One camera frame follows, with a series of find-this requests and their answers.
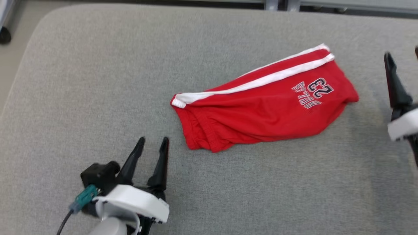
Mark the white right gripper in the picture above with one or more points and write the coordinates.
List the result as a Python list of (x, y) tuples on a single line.
[(405, 125)]

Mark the red shorts with number print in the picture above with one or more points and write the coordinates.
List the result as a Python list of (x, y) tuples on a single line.
[(254, 111)]

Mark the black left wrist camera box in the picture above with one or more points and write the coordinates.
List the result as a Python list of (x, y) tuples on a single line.
[(98, 176)]

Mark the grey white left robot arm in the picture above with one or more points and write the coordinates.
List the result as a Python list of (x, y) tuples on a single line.
[(111, 228)]

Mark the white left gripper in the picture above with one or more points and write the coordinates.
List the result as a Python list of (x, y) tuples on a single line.
[(137, 200)]

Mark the black caster wheel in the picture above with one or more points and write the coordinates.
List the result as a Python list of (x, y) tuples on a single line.
[(4, 35)]

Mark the grey metal floor rail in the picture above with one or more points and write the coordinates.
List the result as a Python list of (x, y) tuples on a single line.
[(359, 6)]

